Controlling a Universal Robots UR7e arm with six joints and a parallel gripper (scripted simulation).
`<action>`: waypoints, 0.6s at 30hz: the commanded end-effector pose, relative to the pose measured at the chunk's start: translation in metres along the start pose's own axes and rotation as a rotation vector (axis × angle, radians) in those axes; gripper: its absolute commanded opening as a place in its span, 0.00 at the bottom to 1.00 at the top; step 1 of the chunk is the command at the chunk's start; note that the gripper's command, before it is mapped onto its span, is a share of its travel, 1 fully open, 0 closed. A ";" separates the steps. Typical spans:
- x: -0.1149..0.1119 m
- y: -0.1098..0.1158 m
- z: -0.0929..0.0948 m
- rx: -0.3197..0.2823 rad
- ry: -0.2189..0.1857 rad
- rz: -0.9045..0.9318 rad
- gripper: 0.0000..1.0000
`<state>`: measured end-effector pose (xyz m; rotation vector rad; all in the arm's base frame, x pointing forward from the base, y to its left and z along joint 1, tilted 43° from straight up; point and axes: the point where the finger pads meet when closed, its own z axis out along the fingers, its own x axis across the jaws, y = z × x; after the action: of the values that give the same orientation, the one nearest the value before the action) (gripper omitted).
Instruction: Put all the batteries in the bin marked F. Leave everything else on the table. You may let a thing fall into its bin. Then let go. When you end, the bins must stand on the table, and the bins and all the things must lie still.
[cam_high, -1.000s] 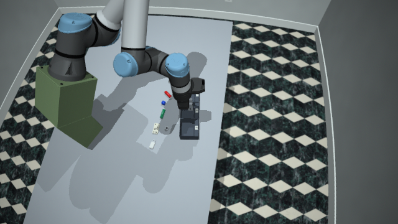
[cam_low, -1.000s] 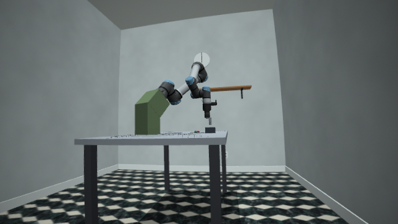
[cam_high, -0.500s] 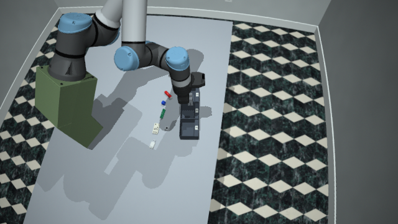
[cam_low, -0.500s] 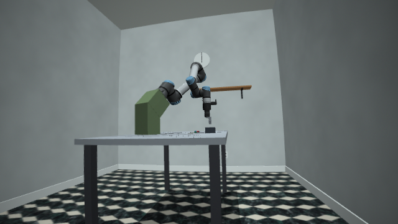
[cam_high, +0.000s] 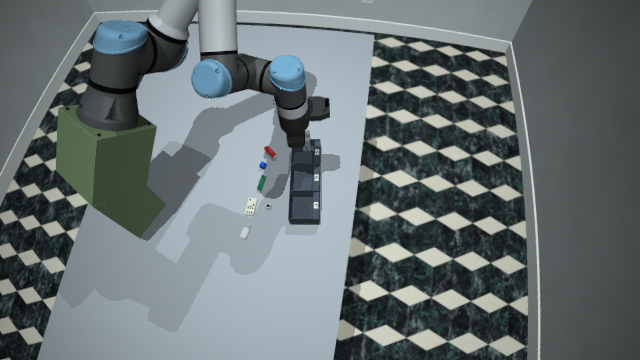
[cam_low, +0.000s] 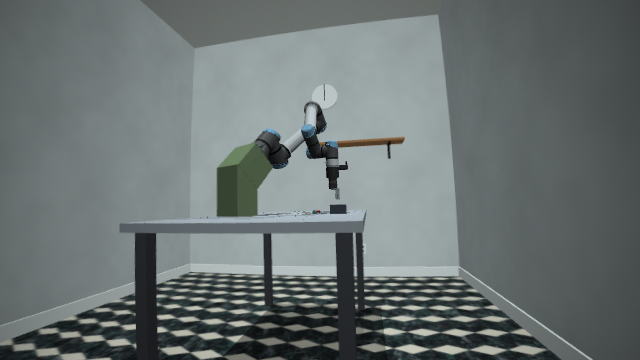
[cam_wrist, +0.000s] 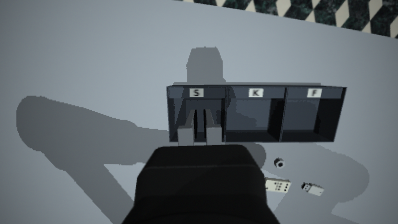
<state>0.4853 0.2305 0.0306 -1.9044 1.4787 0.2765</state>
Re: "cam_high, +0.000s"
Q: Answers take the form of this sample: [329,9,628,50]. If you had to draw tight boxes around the white usb stick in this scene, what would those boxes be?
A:
[240,224,250,239]

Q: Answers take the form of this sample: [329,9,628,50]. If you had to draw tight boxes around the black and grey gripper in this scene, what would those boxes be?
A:
[273,96,330,151]

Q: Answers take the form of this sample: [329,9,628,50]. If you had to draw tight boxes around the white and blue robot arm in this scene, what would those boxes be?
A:
[78,0,307,131]

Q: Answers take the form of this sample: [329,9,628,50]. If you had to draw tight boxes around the green aa battery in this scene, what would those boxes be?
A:
[257,174,266,191]

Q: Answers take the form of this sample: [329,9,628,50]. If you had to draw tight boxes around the dark grey rack of three bins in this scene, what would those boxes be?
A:
[288,139,321,225]

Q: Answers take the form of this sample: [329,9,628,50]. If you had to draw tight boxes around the white domino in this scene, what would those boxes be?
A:
[245,198,257,216]

